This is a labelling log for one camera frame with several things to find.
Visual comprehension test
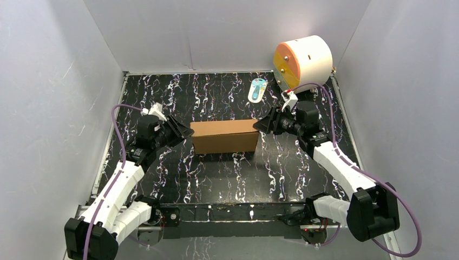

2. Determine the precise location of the aluminium frame rail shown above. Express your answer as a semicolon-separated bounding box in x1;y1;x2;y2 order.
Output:
64;203;404;260

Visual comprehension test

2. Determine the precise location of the brown cardboard box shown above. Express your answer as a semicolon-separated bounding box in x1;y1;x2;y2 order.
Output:
191;119;260;154

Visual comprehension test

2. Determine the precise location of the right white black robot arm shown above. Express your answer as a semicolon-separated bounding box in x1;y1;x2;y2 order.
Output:
253;101;400;242

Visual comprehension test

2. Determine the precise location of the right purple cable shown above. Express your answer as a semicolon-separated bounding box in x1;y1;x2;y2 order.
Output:
294;82;423;258

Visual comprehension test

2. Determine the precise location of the light blue packaged tool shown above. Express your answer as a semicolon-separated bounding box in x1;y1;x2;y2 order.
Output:
248;78;267;103

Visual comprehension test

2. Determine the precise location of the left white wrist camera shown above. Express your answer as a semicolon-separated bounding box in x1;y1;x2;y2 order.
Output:
141;102;167;121

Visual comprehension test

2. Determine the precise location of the purple cable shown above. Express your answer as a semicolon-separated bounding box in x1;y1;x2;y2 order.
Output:
81;104;152;260
294;82;423;258

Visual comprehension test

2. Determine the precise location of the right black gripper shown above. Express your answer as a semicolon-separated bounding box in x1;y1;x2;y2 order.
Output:
253;106;304;137

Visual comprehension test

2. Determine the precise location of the white cylindrical drum orange face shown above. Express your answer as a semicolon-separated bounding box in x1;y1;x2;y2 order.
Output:
273;35;333;94

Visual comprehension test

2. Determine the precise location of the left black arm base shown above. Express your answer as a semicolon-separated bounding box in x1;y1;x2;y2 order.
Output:
125;201;180;250

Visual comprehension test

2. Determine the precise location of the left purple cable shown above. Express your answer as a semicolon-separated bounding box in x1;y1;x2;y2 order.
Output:
81;104;152;260

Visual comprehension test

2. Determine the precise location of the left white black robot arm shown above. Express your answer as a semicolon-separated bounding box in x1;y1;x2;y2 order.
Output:
64;115;194;259

